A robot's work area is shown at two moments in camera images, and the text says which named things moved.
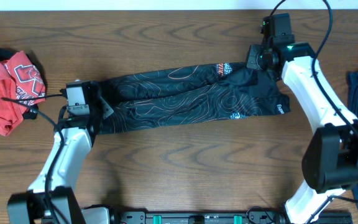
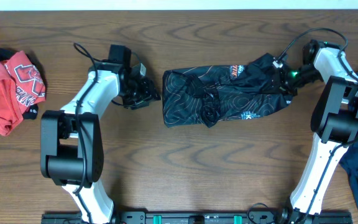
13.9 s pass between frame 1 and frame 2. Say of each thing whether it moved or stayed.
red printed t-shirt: stayed
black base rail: stayed
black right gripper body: moved
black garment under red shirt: stayed
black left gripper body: moved
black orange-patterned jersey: moved
